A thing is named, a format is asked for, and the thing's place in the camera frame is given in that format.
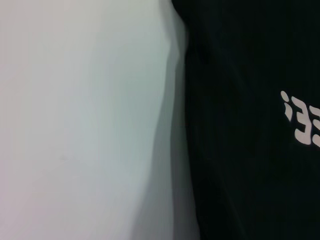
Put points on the black shirt with white print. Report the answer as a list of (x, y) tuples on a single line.
[(237, 125)]

